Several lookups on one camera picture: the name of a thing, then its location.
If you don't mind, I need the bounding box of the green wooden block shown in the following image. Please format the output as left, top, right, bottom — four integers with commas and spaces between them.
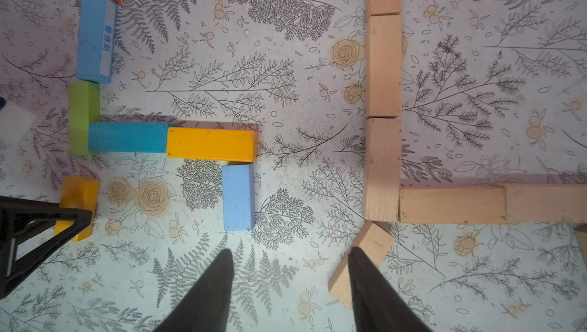
67, 81, 100, 156

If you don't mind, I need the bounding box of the short yellow wooden block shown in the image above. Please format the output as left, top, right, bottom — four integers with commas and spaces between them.
54, 175, 100, 242

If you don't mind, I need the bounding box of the teal wooden block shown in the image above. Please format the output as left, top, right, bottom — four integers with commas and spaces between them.
88, 122, 169, 153

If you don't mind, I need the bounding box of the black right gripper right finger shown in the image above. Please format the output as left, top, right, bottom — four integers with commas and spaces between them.
349, 261, 429, 332

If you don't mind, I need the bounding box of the light blue wooden block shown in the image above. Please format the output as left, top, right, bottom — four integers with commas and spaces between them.
76, 0, 118, 84

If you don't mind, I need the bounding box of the long yellow wooden block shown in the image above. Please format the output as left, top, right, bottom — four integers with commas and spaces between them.
167, 127, 258, 163

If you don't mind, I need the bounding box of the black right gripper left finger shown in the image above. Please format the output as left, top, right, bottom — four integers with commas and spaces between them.
156, 249, 235, 332

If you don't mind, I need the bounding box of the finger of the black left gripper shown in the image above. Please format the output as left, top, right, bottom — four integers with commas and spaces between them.
0, 195, 93, 300

